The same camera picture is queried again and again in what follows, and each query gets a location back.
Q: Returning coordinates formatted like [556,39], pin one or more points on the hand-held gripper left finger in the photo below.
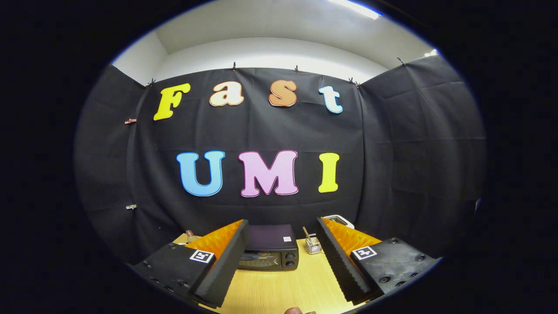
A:
[226,266]

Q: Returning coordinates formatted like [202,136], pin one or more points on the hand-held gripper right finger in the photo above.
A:
[335,264]

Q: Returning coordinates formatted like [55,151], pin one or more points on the black toaster oven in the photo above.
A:
[270,237]

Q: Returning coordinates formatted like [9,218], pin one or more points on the cream pop-up toaster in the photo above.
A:
[344,221]

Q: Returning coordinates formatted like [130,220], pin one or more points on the wooden stick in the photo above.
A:
[306,232]

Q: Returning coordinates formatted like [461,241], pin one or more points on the clear plastic water bottle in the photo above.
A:
[190,237]

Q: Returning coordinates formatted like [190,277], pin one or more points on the ceiling light strip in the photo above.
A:
[431,53]

